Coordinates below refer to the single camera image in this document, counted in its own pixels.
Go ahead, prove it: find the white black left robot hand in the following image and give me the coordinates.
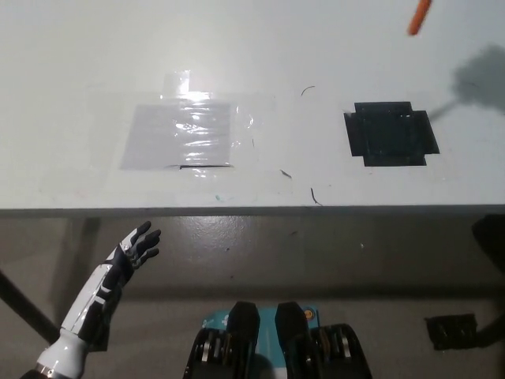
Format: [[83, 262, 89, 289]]
[[36, 220, 163, 374]]

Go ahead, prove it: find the orange microfibre telescopic duster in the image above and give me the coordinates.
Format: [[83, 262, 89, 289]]
[[407, 0, 434, 37]]

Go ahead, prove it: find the black diagonal table brace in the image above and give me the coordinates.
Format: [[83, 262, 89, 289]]
[[0, 270, 60, 345]]

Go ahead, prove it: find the clear plastic film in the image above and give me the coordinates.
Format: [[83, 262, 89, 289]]
[[103, 69, 279, 190]]

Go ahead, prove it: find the black tape square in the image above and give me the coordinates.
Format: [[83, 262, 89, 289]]
[[342, 101, 441, 168]]

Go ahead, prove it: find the black object under table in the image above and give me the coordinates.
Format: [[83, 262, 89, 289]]
[[471, 214, 505, 278]]

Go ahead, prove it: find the black floor bracket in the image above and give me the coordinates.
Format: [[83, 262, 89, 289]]
[[424, 313, 481, 352]]

